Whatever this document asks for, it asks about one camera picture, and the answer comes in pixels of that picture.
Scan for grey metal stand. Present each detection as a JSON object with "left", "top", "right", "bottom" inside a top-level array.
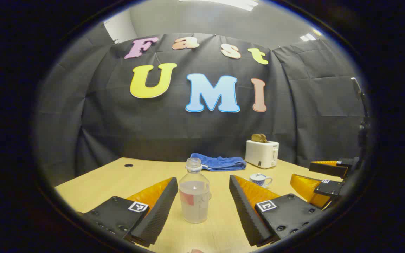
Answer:
[{"left": 351, "top": 77, "right": 371, "bottom": 141}]

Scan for white toaster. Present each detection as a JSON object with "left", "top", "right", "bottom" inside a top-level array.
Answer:
[{"left": 245, "top": 140, "right": 279, "bottom": 169}]

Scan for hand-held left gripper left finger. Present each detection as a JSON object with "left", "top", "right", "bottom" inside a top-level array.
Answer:
[{"left": 78, "top": 177, "right": 179, "bottom": 248}]

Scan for black backdrop cloth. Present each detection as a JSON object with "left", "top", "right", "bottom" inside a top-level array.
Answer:
[{"left": 36, "top": 23, "right": 370, "bottom": 187}]

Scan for long ceiling light panel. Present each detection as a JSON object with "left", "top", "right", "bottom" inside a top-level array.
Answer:
[{"left": 179, "top": 0, "right": 259, "bottom": 11}]

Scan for clear plastic water bottle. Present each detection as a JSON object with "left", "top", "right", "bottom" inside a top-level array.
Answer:
[{"left": 179, "top": 158, "right": 211, "bottom": 224}]

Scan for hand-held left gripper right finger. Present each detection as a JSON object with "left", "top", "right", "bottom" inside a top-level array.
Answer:
[{"left": 229, "top": 175, "right": 326, "bottom": 247}]

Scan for folded blue towel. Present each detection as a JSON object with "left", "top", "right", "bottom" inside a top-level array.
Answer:
[{"left": 190, "top": 153, "right": 247, "bottom": 171}]

